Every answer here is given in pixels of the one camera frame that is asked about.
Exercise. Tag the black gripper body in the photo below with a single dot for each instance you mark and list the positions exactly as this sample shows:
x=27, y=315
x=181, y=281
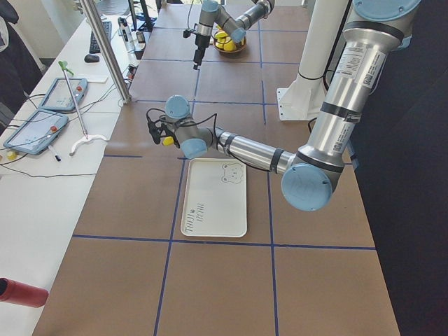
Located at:
x=199, y=44
x=166, y=133

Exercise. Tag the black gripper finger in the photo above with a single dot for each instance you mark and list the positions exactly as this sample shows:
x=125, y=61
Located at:
x=197, y=59

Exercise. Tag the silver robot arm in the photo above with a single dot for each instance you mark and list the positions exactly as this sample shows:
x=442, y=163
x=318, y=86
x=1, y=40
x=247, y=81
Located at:
x=345, y=50
x=214, y=13

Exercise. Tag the brown wicker basket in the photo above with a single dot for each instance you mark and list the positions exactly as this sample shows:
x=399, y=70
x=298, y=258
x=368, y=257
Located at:
x=240, y=45

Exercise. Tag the yellow lemon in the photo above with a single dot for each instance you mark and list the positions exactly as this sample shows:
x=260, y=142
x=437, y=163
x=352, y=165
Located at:
x=229, y=46

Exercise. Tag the white bear tray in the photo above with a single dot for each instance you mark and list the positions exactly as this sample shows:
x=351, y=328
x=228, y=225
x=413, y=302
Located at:
x=215, y=199

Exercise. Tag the black computer mouse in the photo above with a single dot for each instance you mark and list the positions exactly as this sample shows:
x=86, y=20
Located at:
x=91, y=58

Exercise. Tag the black marker pen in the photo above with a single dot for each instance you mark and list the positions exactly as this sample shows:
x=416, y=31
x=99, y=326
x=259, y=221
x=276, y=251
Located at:
x=55, y=154

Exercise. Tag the blue teach pendant far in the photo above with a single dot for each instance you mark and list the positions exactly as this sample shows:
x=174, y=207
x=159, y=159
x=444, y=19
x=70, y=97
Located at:
x=58, y=99

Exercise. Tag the blue teach pendant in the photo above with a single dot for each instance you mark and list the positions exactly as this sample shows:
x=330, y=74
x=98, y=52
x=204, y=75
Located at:
x=58, y=99
x=37, y=132

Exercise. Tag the grabber reach tool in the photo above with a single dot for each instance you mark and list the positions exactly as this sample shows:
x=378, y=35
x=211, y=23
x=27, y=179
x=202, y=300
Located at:
x=86, y=138

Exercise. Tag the blue teach pendant near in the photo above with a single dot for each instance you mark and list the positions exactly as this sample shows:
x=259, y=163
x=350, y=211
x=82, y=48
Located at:
x=37, y=132

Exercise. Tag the person in grey jacket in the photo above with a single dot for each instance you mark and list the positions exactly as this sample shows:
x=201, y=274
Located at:
x=19, y=72

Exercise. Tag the red bottle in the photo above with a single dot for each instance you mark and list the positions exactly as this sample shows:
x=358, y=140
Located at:
x=18, y=293

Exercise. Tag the aluminium frame post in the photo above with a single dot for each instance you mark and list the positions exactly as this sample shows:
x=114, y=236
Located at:
x=95, y=21

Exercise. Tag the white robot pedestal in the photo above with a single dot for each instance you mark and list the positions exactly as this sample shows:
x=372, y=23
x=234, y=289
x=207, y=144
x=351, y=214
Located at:
x=303, y=98

